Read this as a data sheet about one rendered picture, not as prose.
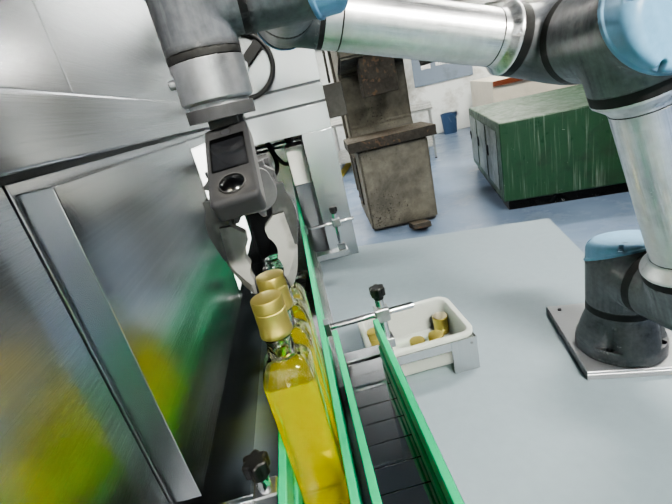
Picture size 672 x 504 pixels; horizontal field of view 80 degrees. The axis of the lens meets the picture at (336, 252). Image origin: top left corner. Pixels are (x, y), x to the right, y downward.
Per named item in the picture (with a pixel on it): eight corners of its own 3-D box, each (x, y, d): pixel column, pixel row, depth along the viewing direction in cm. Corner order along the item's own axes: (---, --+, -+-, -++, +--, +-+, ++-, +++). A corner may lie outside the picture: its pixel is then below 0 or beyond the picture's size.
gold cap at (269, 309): (294, 336, 42) (282, 299, 40) (260, 345, 41) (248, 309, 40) (291, 319, 45) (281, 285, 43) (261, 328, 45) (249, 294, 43)
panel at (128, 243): (244, 242, 127) (208, 133, 115) (253, 240, 127) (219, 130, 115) (174, 504, 42) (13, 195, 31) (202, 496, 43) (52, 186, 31)
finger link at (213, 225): (255, 254, 47) (245, 180, 44) (254, 259, 46) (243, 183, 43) (214, 258, 47) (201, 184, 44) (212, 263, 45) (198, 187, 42)
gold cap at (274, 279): (265, 304, 50) (255, 272, 49) (293, 296, 50) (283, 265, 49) (264, 317, 47) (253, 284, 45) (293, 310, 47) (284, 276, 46)
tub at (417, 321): (362, 347, 100) (355, 317, 96) (448, 324, 101) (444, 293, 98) (378, 394, 83) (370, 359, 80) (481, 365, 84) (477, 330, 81)
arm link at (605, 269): (622, 279, 83) (624, 217, 78) (687, 307, 70) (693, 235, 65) (569, 295, 81) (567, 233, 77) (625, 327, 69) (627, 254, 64)
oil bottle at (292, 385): (304, 475, 54) (259, 343, 47) (345, 463, 54) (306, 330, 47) (307, 514, 49) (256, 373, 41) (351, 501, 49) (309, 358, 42)
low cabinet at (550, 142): (472, 168, 563) (466, 108, 534) (623, 141, 518) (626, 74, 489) (502, 212, 378) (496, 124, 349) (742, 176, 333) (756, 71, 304)
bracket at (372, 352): (349, 381, 80) (341, 352, 77) (394, 368, 80) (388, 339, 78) (352, 393, 76) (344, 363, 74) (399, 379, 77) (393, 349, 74)
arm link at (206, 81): (239, 48, 37) (152, 68, 37) (253, 99, 39) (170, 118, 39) (245, 57, 44) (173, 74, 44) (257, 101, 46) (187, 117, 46)
